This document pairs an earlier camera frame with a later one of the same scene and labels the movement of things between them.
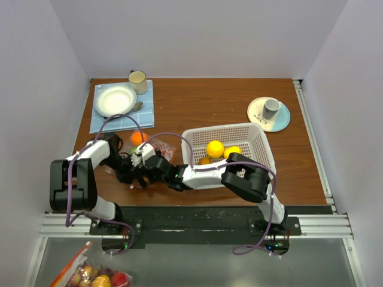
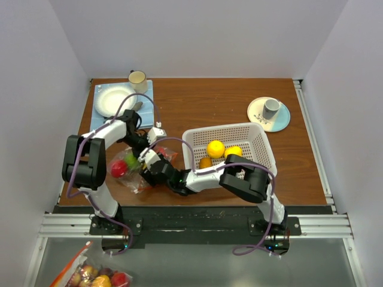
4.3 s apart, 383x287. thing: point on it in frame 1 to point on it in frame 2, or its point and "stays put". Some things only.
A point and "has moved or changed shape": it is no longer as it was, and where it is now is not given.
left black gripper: (128, 177) to (136, 153)
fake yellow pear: (232, 149) stays put
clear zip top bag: (167, 150) has moved or changed shape
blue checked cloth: (145, 115) stays put
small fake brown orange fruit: (204, 161) stays put
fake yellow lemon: (215, 149) stays put
